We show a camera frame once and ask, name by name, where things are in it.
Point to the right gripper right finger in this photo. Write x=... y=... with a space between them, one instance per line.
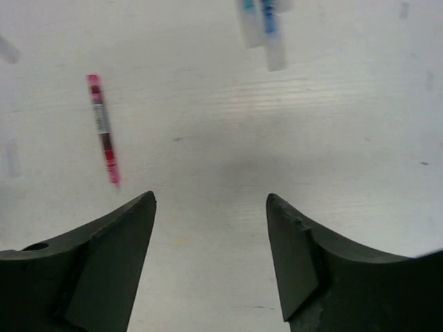
x=327 y=282

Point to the green pen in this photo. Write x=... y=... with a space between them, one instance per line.
x=8 y=51

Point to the dark blue pen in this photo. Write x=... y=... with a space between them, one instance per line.
x=249 y=23

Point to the red pen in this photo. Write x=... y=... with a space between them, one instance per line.
x=103 y=127

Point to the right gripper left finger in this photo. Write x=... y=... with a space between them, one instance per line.
x=83 y=280

